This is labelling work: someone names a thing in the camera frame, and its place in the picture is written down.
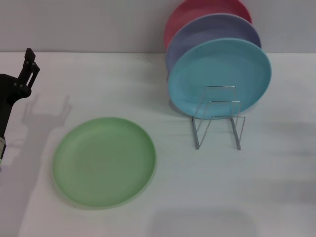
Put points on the red round plate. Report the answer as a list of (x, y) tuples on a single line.
[(187, 12)]

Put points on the purple round plate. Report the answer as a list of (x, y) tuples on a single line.
[(209, 29)]

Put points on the green round plate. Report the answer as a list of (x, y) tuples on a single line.
[(103, 165)]

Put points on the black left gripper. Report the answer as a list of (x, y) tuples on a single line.
[(8, 91)]

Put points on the light blue round plate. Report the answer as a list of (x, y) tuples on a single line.
[(217, 66)]

